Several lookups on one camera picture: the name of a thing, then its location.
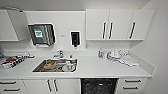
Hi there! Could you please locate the grey dishwasher rack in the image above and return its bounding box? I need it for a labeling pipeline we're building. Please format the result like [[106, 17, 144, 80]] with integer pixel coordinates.
[[82, 79, 117, 94]]

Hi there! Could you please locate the black soap dispenser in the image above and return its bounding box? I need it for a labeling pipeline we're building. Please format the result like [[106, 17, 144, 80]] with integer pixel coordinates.
[[69, 30, 81, 50]]

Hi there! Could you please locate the chrome sink side sprayer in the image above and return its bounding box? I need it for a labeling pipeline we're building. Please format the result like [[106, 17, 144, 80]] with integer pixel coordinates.
[[68, 53, 74, 60]]

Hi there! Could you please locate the dish soap bottle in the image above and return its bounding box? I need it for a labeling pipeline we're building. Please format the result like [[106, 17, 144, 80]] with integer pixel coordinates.
[[97, 48, 104, 60]]

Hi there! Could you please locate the small white container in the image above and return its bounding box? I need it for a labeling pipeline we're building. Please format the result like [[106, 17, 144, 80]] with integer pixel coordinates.
[[102, 51, 108, 60]]

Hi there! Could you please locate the white cup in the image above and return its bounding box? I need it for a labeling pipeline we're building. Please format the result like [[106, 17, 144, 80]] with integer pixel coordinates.
[[62, 62, 76, 72]]

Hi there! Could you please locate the chrome faucet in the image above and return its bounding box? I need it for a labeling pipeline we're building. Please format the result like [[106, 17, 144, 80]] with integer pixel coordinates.
[[52, 49, 65, 60]]

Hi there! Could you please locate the stack of white dishes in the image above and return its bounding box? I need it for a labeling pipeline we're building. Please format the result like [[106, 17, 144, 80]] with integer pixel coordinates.
[[106, 49, 123, 63]]

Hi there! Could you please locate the steel kitchen sink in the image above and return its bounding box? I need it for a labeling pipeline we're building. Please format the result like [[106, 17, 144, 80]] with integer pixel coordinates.
[[31, 58, 80, 74]]

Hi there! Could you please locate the white two-door sink cabinet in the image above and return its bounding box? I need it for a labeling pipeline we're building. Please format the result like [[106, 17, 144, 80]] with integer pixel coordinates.
[[22, 78, 82, 94]]

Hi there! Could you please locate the grey paper towel dispenser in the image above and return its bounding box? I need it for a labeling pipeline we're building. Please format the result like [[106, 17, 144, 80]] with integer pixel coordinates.
[[27, 22, 56, 49]]

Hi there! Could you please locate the white folded cloth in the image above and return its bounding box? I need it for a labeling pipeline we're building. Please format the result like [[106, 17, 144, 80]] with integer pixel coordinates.
[[121, 54, 140, 67]]

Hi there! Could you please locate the small white wall label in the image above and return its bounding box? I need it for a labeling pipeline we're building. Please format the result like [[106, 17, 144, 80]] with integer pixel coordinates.
[[59, 33, 66, 38]]

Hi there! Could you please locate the white wall cabinet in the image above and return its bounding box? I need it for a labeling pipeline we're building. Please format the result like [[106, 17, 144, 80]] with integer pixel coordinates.
[[85, 8, 156, 42], [0, 8, 30, 43]]

